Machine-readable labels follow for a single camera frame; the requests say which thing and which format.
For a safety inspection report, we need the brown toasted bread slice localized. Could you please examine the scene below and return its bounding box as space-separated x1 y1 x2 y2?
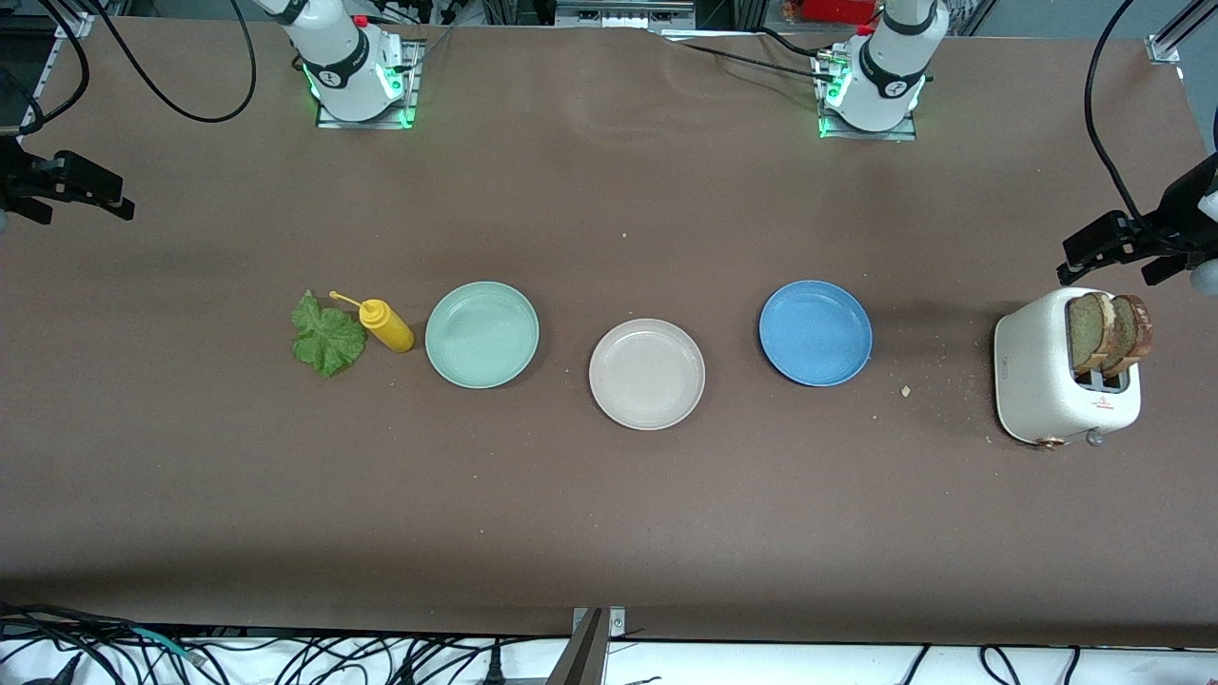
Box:
1102 295 1153 379
1068 292 1116 375

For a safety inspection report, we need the green lettuce leaf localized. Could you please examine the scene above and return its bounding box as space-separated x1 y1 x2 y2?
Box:
291 290 367 379

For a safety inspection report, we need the blue plate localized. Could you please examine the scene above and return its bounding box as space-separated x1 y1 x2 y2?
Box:
758 280 874 388

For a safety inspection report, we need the mint green plate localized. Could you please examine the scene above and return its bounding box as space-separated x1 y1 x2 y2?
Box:
424 281 540 390

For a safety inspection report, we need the beige plate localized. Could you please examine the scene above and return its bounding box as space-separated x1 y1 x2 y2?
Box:
588 318 707 431

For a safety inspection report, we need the white two-slot toaster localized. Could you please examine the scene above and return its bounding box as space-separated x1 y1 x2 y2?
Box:
993 287 1142 449

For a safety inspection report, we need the yellow squeeze sauce bottle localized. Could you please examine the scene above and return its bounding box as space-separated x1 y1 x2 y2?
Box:
329 290 416 354

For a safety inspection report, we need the red box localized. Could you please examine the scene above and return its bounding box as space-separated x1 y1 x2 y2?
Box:
785 0 881 25

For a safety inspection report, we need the grey metal device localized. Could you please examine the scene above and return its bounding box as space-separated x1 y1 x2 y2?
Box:
557 0 696 29

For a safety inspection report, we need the dark metal bar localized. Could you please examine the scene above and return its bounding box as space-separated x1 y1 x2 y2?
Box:
545 609 610 685

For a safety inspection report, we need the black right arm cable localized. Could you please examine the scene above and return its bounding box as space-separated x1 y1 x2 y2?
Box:
90 0 258 124

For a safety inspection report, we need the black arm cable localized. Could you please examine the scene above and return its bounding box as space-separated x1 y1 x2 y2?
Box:
1085 0 1181 248
90 0 258 124

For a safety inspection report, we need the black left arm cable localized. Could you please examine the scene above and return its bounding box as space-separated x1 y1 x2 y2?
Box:
1085 0 1181 248

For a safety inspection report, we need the aluminium frame profile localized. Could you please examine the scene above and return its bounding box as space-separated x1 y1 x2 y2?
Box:
1147 0 1218 66

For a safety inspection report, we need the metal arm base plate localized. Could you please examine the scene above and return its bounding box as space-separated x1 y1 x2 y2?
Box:
314 38 422 130
814 52 919 142

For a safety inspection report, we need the teal cable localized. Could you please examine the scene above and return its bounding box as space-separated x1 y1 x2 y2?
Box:
128 625 208 665

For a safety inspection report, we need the silver metal bracket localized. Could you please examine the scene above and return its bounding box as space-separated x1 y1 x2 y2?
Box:
571 606 627 640

